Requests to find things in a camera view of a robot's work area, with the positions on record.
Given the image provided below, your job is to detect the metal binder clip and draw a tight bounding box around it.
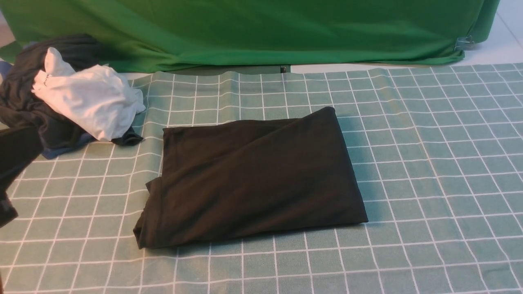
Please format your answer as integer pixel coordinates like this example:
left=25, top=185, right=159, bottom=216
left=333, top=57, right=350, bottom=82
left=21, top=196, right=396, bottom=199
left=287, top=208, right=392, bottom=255
left=454, top=36, right=476, bottom=51

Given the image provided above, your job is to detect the white crumpled garment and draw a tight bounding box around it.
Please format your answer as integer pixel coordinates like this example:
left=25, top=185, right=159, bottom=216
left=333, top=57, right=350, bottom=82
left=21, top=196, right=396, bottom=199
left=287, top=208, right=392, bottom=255
left=32, top=48, right=146, bottom=141

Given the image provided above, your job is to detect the green backdrop cloth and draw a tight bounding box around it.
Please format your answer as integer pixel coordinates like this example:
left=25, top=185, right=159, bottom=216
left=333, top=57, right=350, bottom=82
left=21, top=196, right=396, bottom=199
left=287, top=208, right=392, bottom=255
left=1, top=0, right=499, bottom=73

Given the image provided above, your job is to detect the dark gray long-sleeved shirt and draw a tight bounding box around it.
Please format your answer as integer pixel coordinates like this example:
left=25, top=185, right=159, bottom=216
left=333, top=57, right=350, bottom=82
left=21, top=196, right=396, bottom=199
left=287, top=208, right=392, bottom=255
left=133, top=107, right=368, bottom=249

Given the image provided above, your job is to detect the dark gray crumpled garment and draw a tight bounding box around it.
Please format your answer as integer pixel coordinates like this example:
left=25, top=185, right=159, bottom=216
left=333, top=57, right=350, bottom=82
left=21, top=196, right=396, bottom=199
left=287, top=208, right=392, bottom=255
left=0, top=34, right=143, bottom=149

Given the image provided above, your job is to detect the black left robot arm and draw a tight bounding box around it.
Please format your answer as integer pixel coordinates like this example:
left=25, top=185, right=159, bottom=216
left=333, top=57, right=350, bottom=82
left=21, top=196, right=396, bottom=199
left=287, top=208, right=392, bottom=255
left=0, top=127, right=43, bottom=227

